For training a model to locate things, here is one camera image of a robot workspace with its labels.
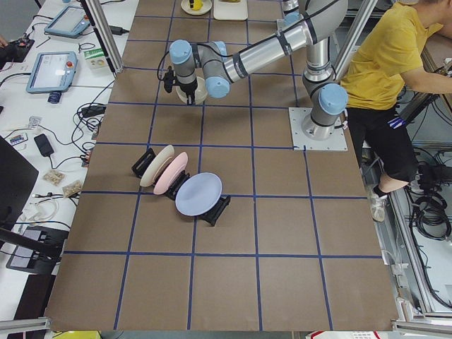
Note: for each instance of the green white box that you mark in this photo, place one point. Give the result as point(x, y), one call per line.
point(95, 58)

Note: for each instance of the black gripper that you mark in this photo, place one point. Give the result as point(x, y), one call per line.
point(187, 86)

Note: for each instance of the cream round plate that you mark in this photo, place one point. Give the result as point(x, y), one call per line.
point(207, 5)

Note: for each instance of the cream rectangular tray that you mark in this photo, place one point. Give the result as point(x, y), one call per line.
point(230, 10)

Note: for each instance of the black dish rack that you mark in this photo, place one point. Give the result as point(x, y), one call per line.
point(210, 217)

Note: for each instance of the person in yellow shirt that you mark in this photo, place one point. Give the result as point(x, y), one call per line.
point(387, 60)

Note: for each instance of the black power adapter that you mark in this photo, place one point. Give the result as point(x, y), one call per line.
point(44, 146)

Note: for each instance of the yellow lemon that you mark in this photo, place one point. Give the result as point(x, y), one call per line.
point(195, 5)

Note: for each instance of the aluminium frame post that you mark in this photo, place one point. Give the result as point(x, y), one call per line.
point(96, 15)

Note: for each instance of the near teach pendant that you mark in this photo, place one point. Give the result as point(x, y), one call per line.
point(52, 72)

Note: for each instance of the cream white bowl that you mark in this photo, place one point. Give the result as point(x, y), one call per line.
point(201, 92)

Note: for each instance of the light blue plate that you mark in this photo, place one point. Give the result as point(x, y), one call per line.
point(198, 194)

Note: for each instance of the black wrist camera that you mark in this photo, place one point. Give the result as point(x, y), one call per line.
point(169, 79)

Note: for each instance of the teach pendant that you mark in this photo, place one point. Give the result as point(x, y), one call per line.
point(52, 72)
point(71, 22)

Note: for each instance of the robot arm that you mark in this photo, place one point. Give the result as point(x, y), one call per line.
point(309, 28)

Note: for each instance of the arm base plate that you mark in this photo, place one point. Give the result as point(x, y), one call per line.
point(339, 137)
point(280, 23)

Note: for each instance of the pink plate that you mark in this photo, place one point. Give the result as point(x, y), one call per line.
point(169, 175)

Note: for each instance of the cream plate in rack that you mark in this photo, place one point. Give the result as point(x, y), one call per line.
point(157, 165)

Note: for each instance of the far teach pendant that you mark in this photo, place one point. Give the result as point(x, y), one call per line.
point(71, 22)

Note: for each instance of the black monitor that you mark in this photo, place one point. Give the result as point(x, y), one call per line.
point(18, 178)

